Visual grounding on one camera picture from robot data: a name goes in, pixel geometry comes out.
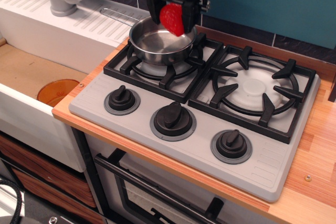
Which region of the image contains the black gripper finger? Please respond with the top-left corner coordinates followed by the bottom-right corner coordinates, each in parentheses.
top-left (182, 2), bottom-right (200, 33)
top-left (146, 0), bottom-right (166, 24)

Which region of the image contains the red toy strawberry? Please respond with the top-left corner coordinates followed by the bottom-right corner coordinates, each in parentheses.
top-left (160, 3), bottom-right (184, 37)

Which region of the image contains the stainless steel pan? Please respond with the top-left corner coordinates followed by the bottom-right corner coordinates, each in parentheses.
top-left (99, 8), bottom-right (197, 66)

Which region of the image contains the black left stove knob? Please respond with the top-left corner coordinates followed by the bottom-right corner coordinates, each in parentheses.
top-left (104, 85), bottom-right (141, 116)

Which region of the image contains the black stove knob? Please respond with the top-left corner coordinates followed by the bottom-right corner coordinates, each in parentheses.
top-left (104, 85), bottom-right (141, 116)
top-left (150, 102), bottom-right (197, 142)
top-left (211, 130), bottom-right (253, 165)

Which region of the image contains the black middle stove knob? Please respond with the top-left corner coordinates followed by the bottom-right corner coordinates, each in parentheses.
top-left (150, 102), bottom-right (197, 142)

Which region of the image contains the grey toy stove top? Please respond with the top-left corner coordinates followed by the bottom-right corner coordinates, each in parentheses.
top-left (68, 33), bottom-right (321, 204)

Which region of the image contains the black right stove knob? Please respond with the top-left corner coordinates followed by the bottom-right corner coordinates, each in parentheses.
top-left (211, 130), bottom-right (253, 165)

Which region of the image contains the black left burner grate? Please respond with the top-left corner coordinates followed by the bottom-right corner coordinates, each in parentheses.
top-left (103, 33), bottom-right (224, 103)

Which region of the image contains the black burner grate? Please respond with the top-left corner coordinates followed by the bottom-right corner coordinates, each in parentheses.
top-left (188, 46), bottom-right (320, 144)
top-left (103, 33), bottom-right (224, 103)

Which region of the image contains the black right burner grate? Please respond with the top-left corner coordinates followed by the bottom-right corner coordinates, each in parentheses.
top-left (188, 46), bottom-right (320, 144)

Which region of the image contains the white toy sink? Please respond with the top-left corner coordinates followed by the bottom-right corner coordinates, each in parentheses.
top-left (1, 0), bottom-right (148, 172)

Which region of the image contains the upper wooden drawer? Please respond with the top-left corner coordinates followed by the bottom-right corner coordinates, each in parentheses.
top-left (1, 133), bottom-right (92, 201)

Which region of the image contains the wooden drawer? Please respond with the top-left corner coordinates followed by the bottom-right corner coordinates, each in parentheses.
top-left (1, 133), bottom-right (92, 201)
top-left (13, 168), bottom-right (104, 224)

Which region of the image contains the toy oven door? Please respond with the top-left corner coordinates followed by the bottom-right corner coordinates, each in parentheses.
top-left (85, 133), bottom-right (266, 224)

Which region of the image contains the lower wooden drawer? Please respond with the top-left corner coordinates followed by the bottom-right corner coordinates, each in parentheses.
top-left (13, 168), bottom-right (104, 224)

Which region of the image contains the black oven door handle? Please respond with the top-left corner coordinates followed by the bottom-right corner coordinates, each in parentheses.
top-left (94, 153), bottom-right (226, 224)

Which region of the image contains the black cable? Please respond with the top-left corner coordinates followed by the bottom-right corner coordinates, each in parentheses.
top-left (0, 179), bottom-right (25, 224)

